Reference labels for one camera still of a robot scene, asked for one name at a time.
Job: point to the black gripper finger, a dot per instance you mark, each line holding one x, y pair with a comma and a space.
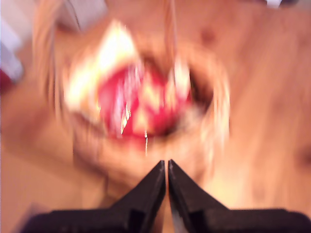
145, 194
187, 194

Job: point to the woven wicker basket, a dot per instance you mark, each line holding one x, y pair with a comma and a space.
218, 102

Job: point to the red white Maltesers bag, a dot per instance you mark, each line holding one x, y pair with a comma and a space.
136, 104

